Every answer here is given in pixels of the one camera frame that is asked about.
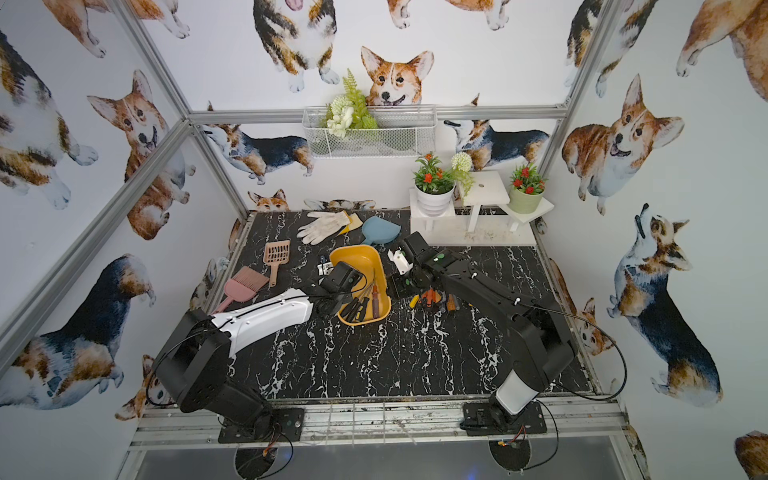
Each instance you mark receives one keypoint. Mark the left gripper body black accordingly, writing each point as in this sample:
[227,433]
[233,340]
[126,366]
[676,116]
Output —
[350,294]

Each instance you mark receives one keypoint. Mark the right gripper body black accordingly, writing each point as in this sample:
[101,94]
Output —
[406,283]

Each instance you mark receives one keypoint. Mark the yellow plastic storage box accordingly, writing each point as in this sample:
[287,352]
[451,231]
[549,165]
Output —
[367,260]

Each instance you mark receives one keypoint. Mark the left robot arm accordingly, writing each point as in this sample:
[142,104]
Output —
[194,364]

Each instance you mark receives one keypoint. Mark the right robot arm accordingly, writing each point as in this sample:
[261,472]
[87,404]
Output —
[541,342]

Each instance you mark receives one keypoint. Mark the blue plastic dustpan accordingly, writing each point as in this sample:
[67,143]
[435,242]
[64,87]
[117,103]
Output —
[379,231]

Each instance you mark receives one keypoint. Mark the white work glove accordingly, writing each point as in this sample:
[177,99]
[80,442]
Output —
[325,224]

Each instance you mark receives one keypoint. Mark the yellow cloth under glove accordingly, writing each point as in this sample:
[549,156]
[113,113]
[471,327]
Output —
[354,223]

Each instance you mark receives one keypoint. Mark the brown plastic slotted scoop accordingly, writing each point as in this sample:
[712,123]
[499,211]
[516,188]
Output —
[276,253]

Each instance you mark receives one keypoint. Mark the white pot red flowers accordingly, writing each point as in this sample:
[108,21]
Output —
[434,185]

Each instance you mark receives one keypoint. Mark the white stepped plant stand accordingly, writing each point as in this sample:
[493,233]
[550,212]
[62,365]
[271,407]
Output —
[490,222]

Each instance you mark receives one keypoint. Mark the pink hand brush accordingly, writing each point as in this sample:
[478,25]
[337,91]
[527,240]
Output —
[243,286]

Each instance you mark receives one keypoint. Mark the white hydrangea flower sprig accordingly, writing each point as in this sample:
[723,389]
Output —
[461,168]

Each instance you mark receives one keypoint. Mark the green pot red flowers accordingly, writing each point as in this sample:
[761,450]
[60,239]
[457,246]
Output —
[528,186]

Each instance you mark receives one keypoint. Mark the green fern with white flowers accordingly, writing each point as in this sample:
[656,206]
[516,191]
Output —
[348,111]

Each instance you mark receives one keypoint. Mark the purple red handle screwdriver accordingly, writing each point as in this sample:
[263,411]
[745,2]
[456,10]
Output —
[375,304]

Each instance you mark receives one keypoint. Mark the white wire wall basket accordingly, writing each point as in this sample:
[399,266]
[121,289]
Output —
[401,132]

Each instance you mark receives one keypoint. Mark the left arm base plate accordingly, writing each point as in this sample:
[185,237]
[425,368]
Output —
[271,426]

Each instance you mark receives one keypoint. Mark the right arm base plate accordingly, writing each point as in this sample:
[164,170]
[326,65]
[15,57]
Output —
[516,423]

